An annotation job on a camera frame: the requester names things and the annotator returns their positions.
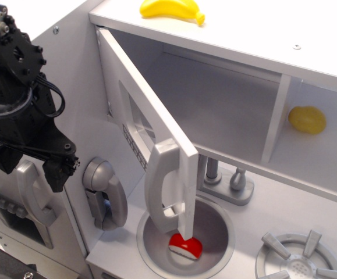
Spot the grey toy faucet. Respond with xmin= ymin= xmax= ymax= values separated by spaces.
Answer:
xmin=197 ymin=155 xmax=254 ymax=206

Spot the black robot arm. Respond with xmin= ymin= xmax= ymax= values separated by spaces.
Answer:
xmin=0 ymin=4 xmax=79 ymax=192

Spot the silver toy sink bowl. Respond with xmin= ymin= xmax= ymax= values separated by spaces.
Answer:
xmin=136 ymin=196 xmax=235 ymax=278

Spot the white toy kitchen cabinet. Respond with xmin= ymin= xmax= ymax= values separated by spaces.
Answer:
xmin=0 ymin=1 xmax=337 ymax=278

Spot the grey toy ice dispenser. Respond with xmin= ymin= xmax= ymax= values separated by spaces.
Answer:
xmin=0 ymin=194 xmax=54 ymax=249

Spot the red toy sushi piece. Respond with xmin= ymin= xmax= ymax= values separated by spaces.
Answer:
xmin=168 ymin=233 xmax=203 ymax=260

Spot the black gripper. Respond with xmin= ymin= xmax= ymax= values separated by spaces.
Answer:
xmin=0 ymin=87 xmax=80 ymax=192

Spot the yellow toy lemon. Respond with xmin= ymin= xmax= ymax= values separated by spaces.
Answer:
xmin=288 ymin=106 xmax=327 ymax=134

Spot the grey fridge door handle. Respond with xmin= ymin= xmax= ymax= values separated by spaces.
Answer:
xmin=16 ymin=160 xmax=56 ymax=227

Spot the grey toy telephone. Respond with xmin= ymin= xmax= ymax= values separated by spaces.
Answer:
xmin=83 ymin=157 xmax=128 ymax=231

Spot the yellow toy banana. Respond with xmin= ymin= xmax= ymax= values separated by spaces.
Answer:
xmin=140 ymin=0 xmax=205 ymax=26

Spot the grey toy stove burner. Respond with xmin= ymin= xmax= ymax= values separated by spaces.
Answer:
xmin=255 ymin=230 xmax=337 ymax=278

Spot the white toy microwave door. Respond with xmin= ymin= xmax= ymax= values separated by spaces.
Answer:
xmin=96 ymin=27 xmax=198 ymax=240

